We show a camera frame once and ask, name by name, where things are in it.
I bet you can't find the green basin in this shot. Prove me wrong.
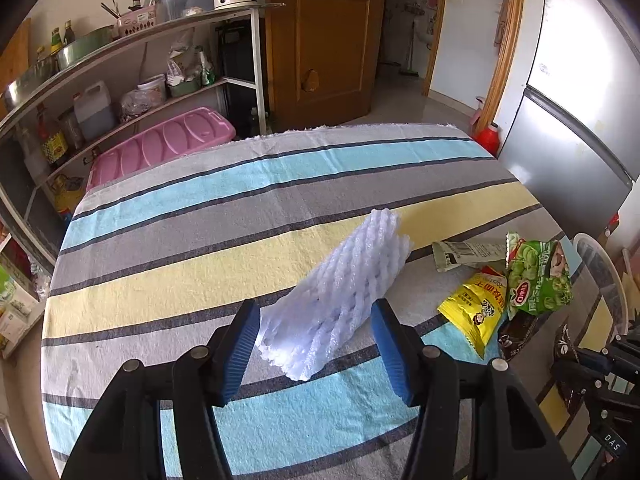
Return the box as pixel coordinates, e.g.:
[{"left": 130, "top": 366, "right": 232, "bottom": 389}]
[{"left": 55, "top": 26, "right": 115, "bottom": 72}]

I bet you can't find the red bottle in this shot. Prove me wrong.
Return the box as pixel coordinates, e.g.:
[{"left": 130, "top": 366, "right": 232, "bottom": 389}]
[{"left": 474, "top": 121, "right": 502, "bottom": 157}]

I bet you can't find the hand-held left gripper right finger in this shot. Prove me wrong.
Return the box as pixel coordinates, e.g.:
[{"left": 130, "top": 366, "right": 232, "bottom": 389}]
[{"left": 370, "top": 298, "right": 576, "bottom": 480}]

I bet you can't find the pink utensil holder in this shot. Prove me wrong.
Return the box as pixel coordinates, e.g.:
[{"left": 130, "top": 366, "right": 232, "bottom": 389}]
[{"left": 116, "top": 6, "right": 160, "bottom": 40}]

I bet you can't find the white metal shelf rack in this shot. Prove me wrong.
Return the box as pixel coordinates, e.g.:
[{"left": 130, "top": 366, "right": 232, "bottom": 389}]
[{"left": 0, "top": 1, "right": 288, "bottom": 276}]

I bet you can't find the glass jar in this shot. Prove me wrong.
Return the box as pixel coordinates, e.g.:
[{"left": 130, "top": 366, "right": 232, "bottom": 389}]
[{"left": 57, "top": 107, "right": 83, "bottom": 151}]

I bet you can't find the wooden cutting board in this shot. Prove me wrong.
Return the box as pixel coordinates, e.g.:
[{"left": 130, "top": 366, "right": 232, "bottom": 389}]
[{"left": 0, "top": 17, "right": 32, "bottom": 121}]

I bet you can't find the silver refrigerator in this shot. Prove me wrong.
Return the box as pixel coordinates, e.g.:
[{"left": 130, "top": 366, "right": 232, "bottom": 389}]
[{"left": 492, "top": 0, "right": 640, "bottom": 241}]

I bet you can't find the pink storage box lid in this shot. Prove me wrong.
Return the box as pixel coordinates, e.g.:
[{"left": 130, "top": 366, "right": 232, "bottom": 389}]
[{"left": 86, "top": 106, "right": 237, "bottom": 192}]

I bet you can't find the clear bag of food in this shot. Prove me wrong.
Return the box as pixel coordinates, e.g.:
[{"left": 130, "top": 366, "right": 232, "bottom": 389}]
[{"left": 119, "top": 89, "right": 161, "bottom": 123}]

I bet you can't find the green snack packet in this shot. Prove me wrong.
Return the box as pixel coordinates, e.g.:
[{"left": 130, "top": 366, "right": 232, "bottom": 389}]
[{"left": 504, "top": 231, "right": 574, "bottom": 317}]

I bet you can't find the grey barcode packet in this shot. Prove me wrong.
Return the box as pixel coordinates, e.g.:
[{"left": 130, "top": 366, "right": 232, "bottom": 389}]
[{"left": 431, "top": 240, "right": 508, "bottom": 274}]

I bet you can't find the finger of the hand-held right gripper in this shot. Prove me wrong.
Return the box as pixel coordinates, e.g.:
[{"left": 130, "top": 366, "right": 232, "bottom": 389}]
[
  {"left": 570, "top": 332, "right": 640, "bottom": 376},
  {"left": 552, "top": 362, "right": 640, "bottom": 421}
]

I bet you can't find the yellow snack packet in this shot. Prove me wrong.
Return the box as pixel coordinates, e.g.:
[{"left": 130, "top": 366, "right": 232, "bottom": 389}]
[{"left": 437, "top": 271, "right": 508, "bottom": 359}]

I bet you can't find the steel bowl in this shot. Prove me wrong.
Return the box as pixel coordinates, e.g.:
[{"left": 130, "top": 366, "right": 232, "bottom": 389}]
[{"left": 2, "top": 57, "right": 58, "bottom": 110}]

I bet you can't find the striped bed sheet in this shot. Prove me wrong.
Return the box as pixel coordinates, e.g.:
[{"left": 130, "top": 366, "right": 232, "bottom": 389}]
[{"left": 41, "top": 122, "right": 608, "bottom": 480}]

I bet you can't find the white plastic container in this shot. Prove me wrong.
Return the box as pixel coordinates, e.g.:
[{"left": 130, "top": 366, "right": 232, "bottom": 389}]
[{"left": 136, "top": 74, "right": 167, "bottom": 106}]

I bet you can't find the dark brown snack packet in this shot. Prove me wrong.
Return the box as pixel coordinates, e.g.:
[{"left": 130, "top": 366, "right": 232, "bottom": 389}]
[{"left": 497, "top": 312, "right": 551, "bottom": 361}]

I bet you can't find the brown wooden door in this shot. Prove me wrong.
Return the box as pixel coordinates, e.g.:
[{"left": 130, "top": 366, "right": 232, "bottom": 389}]
[{"left": 262, "top": 0, "right": 388, "bottom": 133}]

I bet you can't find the large yellow-label sauce bottle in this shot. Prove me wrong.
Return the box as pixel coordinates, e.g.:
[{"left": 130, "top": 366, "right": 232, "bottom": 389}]
[{"left": 36, "top": 105, "right": 68, "bottom": 166}]

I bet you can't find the white plastic bags bundle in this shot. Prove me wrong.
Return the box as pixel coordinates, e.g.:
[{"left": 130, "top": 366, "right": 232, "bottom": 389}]
[{"left": 165, "top": 42, "right": 201, "bottom": 86}]

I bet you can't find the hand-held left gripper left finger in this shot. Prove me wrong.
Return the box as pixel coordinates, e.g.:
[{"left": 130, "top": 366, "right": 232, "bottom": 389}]
[{"left": 60, "top": 299, "right": 262, "bottom": 480}]

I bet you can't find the white trash bin with liner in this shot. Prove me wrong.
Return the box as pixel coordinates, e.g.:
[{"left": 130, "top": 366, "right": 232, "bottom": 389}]
[{"left": 571, "top": 232, "right": 630, "bottom": 346}]

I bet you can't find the black tall appliance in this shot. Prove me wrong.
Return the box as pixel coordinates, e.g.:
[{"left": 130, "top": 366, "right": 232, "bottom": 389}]
[{"left": 216, "top": 20, "right": 261, "bottom": 138}]

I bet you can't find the clear plastic oil jug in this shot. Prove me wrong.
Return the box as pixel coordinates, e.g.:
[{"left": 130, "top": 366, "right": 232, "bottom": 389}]
[{"left": 73, "top": 80, "right": 117, "bottom": 142}]

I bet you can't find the white foam fruit net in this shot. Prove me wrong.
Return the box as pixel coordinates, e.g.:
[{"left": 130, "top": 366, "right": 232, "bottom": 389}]
[{"left": 257, "top": 208, "right": 415, "bottom": 382}]

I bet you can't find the colourful cardboard carton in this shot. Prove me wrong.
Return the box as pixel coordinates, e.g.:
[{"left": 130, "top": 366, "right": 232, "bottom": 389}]
[{"left": 0, "top": 260, "right": 43, "bottom": 358}]

